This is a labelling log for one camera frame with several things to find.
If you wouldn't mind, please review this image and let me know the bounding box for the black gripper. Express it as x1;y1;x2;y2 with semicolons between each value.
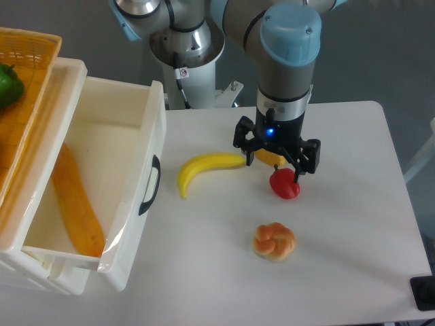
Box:
233;109;321;182

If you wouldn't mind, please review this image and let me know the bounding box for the white drawer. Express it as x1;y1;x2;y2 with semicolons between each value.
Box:
20;76;168;293

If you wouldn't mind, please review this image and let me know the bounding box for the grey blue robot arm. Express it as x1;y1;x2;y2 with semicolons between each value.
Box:
109;1;338;175

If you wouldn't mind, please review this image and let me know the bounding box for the white drawer cabinet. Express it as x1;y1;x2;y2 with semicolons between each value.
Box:
1;58;89;295

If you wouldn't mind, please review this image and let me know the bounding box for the yellow toy pepper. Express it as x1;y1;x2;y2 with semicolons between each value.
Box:
255;149;286;167

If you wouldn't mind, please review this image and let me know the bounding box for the red toy pepper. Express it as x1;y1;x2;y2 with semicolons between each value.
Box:
269;164;300;200

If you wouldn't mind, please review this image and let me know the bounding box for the yellow toy banana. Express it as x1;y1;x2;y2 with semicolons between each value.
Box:
177;152;245;198

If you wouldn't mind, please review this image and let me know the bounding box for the knotted toy bread roll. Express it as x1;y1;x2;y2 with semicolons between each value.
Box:
252;222;296;262

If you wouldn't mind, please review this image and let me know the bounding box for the white chair part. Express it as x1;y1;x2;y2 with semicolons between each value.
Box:
403;118;434;183

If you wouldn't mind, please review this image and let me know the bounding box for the black device at edge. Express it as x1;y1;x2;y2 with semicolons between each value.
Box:
410;275;434;311

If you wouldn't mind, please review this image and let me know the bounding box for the orange toy baguette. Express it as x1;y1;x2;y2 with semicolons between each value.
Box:
51;143;105;257

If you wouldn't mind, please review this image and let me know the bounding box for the orange plastic basket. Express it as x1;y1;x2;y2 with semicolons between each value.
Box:
1;27;62;200

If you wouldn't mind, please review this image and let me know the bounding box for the green toy pepper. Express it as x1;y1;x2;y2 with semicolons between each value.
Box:
1;63;24;109

